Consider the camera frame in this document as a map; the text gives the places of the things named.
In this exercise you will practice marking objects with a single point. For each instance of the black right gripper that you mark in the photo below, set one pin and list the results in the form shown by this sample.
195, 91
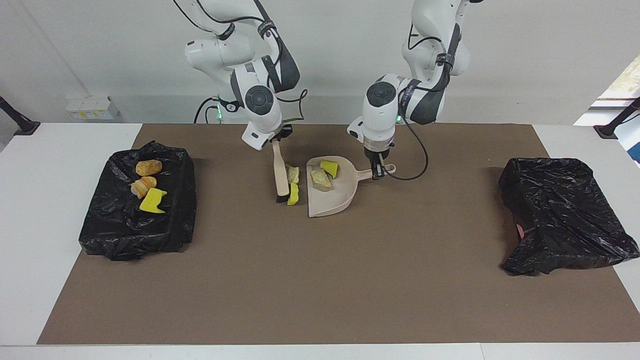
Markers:
285, 132

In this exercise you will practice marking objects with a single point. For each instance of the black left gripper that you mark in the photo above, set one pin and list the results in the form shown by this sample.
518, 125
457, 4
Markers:
377, 154

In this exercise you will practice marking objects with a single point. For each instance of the pale toy pastry piece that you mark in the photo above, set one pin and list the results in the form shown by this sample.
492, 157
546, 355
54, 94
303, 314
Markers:
144, 186
320, 178
292, 174

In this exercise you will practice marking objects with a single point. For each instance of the beige hand brush black bristles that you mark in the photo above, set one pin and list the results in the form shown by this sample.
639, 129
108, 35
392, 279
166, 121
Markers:
281, 175

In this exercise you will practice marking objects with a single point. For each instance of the curved yellow sponge wedge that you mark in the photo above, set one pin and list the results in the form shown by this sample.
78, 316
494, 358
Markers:
329, 168

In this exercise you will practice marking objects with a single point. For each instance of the beige plastic dustpan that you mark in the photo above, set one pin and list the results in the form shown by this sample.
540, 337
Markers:
335, 200

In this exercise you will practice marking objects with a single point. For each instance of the oblong yellow sponge piece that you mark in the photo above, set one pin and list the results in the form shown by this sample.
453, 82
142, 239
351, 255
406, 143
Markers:
293, 194

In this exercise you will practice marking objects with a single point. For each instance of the brown toy bread roll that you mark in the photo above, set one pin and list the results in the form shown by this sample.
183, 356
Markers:
149, 167

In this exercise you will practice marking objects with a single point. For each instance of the notched yellow sponge piece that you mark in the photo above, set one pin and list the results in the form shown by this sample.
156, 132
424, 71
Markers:
152, 202

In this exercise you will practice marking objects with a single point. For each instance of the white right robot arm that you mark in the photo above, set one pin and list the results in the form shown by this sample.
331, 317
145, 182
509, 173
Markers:
215, 50

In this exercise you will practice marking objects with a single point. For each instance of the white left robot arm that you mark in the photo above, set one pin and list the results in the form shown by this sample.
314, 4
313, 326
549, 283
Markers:
380, 120

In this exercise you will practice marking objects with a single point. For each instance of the black-bagged trash bin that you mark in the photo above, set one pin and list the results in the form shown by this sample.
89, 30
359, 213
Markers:
135, 235

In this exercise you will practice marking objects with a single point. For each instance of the black-bagged bin with pink patch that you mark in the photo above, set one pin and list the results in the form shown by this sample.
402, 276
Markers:
560, 215

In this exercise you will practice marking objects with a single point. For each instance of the brown paper table mat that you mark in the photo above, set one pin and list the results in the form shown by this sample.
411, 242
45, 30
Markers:
320, 300

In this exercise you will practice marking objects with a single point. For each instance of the bright window with white sill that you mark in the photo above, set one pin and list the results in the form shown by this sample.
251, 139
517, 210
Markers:
627, 82

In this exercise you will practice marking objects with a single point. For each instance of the white wall outlet box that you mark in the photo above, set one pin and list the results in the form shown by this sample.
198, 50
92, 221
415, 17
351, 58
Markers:
92, 109

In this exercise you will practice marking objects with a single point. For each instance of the black camera stand foot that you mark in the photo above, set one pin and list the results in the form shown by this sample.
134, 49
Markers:
607, 131
25, 127

